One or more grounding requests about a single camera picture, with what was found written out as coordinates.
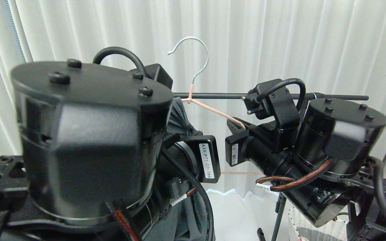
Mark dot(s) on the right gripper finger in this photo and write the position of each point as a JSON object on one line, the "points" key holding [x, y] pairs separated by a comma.
{"points": [[236, 130]]}

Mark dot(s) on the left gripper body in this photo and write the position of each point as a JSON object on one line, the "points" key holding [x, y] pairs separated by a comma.
{"points": [[186, 157]]}

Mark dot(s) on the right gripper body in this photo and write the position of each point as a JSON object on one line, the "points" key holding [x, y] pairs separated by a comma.
{"points": [[260, 150]]}

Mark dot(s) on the pink clothes hanger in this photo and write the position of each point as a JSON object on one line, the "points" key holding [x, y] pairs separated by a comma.
{"points": [[213, 110]]}

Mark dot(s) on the dark grey long-sleeved shirt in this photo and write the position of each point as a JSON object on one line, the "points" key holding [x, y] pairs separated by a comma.
{"points": [[181, 117]]}

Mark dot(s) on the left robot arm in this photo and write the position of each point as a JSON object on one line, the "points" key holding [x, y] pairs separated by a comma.
{"points": [[89, 140]]}

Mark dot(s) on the black clothes rack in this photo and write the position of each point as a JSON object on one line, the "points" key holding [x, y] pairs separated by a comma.
{"points": [[219, 96]]}

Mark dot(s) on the white laundry basket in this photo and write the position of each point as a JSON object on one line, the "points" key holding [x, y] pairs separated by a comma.
{"points": [[313, 231]]}

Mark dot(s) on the white curtain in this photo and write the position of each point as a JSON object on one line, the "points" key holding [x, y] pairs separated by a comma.
{"points": [[280, 40]]}

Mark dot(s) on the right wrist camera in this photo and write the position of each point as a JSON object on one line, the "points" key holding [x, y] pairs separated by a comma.
{"points": [[276, 100]]}

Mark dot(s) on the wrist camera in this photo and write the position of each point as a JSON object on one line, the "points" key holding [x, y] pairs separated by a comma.
{"points": [[157, 75], [276, 100]]}

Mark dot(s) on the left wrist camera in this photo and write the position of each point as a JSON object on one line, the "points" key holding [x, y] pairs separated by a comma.
{"points": [[157, 75]]}

